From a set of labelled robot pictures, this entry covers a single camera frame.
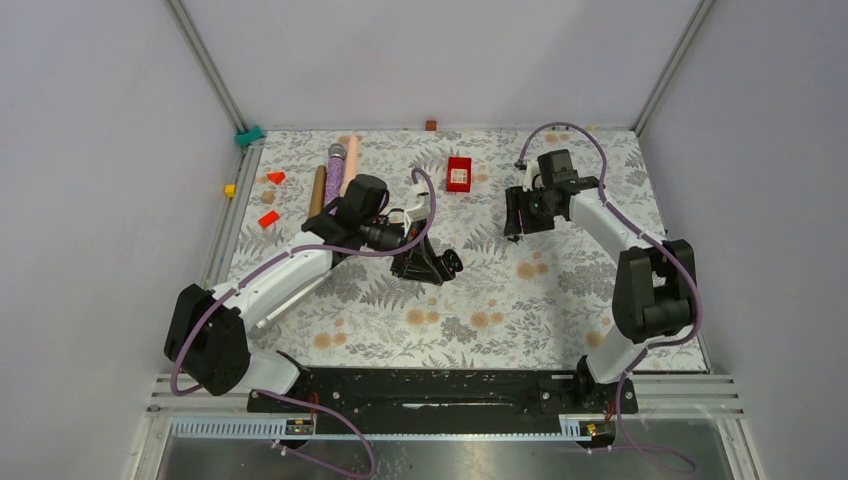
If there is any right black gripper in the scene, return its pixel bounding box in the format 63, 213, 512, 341
503, 185, 559, 237

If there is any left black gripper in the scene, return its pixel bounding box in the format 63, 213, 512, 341
361, 216, 445, 284

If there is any black earbud case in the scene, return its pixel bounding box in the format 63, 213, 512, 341
441, 249, 464, 280

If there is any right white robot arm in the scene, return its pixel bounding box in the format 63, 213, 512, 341
504, 149, 702, 412

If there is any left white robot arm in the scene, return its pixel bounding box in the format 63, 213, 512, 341
164, 168, 463, 411

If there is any red small box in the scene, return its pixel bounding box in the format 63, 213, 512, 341
445, 156, 473, 193

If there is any floral patterned table mat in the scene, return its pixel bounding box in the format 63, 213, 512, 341
252, 128, 663, 369

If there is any pink microphone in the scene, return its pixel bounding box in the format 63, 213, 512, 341
340, 136, 361, 195

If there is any brown microphone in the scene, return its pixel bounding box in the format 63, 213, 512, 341
307, 165, 327, 218

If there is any purple glitter microphone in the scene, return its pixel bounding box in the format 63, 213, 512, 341
324, 143, 347, 206

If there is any red flat block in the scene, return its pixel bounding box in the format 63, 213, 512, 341
258, 211, 280, 229

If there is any red triangular block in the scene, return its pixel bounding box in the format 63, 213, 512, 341
266, 171, 286, 185

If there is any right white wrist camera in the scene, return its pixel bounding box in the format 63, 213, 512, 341
522, 163, 544, 192

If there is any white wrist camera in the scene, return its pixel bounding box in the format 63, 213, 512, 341
402, 189, 432, 227
522, 163, 544, 192

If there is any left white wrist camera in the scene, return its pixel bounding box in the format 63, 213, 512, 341
402, 189, 432, 227

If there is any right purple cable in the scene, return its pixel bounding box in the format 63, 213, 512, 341
517, 121, 705, 475

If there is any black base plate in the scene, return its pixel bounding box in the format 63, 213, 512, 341
247, 367, 638, 435

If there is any slotted cable duct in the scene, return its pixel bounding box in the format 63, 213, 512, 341
168, 415, 607, 443

